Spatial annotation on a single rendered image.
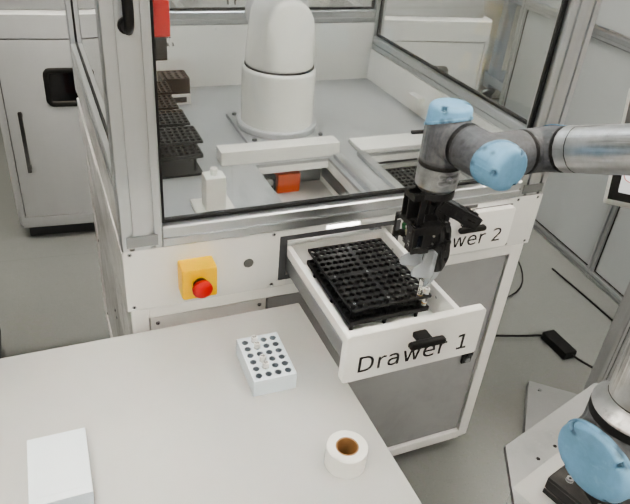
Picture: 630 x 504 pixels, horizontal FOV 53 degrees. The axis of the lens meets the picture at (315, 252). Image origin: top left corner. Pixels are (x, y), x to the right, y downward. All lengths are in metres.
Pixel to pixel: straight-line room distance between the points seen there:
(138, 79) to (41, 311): 1.72
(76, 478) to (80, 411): 0.19
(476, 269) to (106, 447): 1.02
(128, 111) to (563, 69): 0.93
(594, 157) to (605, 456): 0.42
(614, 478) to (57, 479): 0.78
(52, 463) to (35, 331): 1.58
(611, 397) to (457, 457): 1.32
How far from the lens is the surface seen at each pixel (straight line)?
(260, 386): 1.20
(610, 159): 1.02
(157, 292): 1.34
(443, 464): 2.18
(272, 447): 1.14
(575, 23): 1.53
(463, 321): 1.23
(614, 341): 2.09
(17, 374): 1.33
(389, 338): 1.15
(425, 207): 1.14
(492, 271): 1.76
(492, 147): 1.01
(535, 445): 1.26
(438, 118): 1.07
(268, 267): 1.38
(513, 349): 2.69
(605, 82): 3.19
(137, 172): 1.20
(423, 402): 1.97
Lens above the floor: 1.64
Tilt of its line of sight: 33 degrees down
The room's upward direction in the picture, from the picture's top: 5 degrees clockwise
